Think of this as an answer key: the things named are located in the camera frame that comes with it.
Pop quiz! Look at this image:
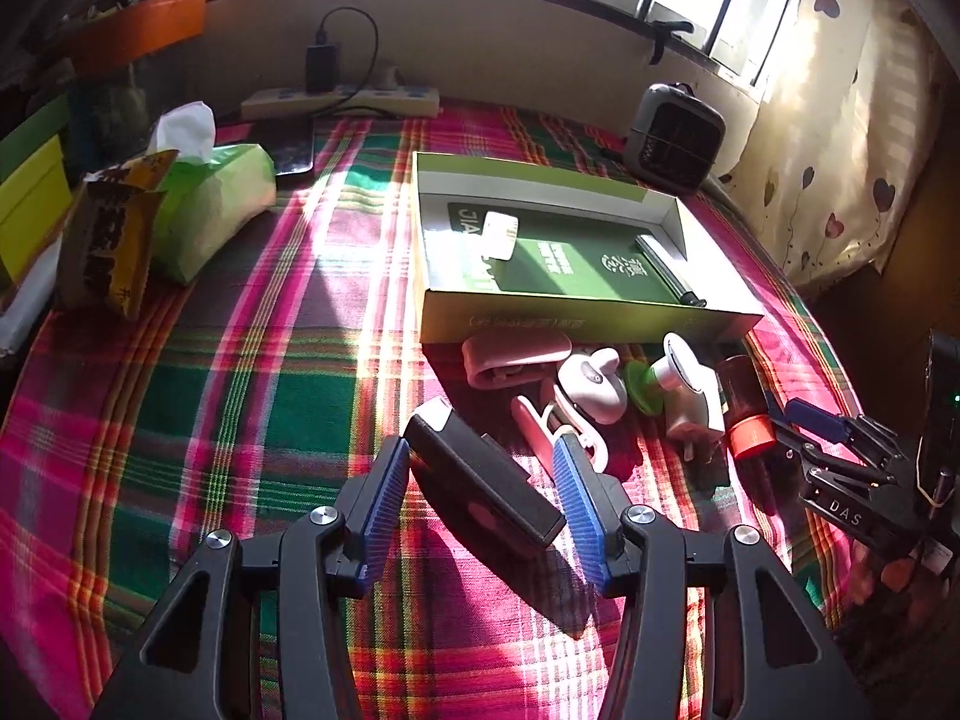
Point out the brown bottle red cap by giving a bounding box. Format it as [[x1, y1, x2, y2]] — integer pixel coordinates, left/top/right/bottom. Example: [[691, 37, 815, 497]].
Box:
[[716, 355, 776, 461]]

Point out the black rectangular power bank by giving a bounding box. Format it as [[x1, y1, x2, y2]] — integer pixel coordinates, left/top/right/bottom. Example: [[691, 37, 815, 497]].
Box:
[[404, 398, 566, 559]]

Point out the white wall charger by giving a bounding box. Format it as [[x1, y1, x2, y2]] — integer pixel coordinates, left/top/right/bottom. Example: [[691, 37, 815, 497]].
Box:
[[664, 366, 726, 461]]

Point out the green round disc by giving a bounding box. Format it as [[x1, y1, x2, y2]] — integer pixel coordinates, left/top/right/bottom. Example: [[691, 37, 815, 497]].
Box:
[[623, 359, 664, 418]]

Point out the white computer mouse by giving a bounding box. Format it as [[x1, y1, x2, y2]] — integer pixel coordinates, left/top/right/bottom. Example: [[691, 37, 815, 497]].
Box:
[[556, 346, 628, 426]]

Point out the white round plug adapter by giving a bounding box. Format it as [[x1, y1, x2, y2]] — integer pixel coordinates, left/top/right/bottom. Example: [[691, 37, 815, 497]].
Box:
[[647, 332, 704, 394]]

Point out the long black tube case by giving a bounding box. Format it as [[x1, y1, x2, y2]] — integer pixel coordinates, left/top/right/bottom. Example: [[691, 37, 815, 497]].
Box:
[[635, 231, 706, 307]]

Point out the pink strap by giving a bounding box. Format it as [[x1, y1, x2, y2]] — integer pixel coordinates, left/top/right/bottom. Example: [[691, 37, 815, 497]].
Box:
[[460, 328, 576, 392]]

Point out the small white cylinder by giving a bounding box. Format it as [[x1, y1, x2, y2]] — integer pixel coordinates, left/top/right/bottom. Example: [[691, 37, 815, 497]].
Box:
[[480, 210, 519, 262]]

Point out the plaid pink green cloth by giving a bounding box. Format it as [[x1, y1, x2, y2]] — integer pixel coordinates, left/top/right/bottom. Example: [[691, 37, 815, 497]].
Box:
[[0, 96, 864, 720]]

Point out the heart pattern curtain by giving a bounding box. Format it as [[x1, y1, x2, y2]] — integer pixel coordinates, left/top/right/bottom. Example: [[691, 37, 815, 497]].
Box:
[[727, 0, 947, 294]]

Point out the green white cardboard box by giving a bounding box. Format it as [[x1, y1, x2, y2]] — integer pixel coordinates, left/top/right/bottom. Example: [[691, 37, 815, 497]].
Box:
[[412, 151, 765, 343]]

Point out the black small fan heater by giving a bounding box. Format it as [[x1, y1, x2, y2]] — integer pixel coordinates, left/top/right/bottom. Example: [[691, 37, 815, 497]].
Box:
[[623, 83, 727, 193]]

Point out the green tissue pack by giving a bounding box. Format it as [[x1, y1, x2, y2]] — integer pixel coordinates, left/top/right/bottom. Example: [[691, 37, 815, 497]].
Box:
[[146, 101, 277, 284]]

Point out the yellow snack packet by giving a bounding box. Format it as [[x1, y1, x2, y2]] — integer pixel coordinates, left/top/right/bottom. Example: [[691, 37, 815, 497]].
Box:
[[55, 149, 178, 320]]

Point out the black phone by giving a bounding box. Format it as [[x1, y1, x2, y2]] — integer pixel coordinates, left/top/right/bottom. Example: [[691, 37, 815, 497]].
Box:
[[249, 117, 314, 185]]

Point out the black window hook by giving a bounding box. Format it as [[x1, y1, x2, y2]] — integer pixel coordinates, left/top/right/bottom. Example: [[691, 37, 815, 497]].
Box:
[[647, 20, 695, 67]]

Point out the white power strip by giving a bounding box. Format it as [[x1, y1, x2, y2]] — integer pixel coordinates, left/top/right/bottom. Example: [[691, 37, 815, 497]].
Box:
[[241, 85, 441, 121]]

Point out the yellow green box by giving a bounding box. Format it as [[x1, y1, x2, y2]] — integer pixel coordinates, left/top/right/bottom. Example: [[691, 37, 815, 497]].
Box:
[[0, 94, 71, 294]]

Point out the orange tray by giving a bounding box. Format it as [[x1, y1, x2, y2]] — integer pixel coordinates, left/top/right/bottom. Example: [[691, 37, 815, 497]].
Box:
[[55, 0, 206, 78]]

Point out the black charger with cable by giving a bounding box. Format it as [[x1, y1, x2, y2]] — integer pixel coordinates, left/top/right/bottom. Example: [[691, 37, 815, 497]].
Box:
[[304, 5, 381, 117]]

